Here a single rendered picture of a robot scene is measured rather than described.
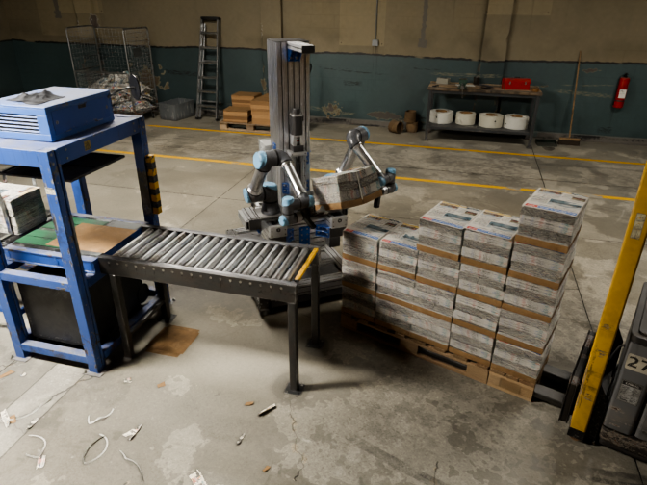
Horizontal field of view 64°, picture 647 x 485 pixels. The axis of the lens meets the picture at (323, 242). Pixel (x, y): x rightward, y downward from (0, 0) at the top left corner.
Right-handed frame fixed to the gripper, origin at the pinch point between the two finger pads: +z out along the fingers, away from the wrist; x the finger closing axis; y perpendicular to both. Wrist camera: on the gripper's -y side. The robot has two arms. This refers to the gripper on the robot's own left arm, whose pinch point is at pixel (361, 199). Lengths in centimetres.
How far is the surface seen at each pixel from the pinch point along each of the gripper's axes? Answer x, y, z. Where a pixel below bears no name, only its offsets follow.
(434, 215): 63, -15, -3
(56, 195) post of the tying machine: -41, 50, 188
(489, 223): 91, -26, -19
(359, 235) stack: 12.2, -21.6, 19.6
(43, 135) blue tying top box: -52, 85, 182
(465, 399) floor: 73, -134, 14
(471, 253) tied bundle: 86, -41, -2
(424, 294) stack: 48, -68, 6
